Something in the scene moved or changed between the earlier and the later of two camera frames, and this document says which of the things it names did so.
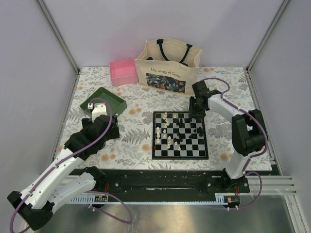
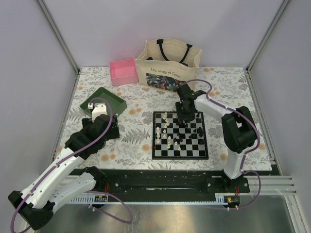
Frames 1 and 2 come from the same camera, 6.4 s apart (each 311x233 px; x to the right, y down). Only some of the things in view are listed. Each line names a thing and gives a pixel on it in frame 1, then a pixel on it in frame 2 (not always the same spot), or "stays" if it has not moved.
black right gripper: [200, 115] -> [187, 118]
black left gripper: [114, 132] stays
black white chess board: [176, 136] stays
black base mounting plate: [192, 181] stays
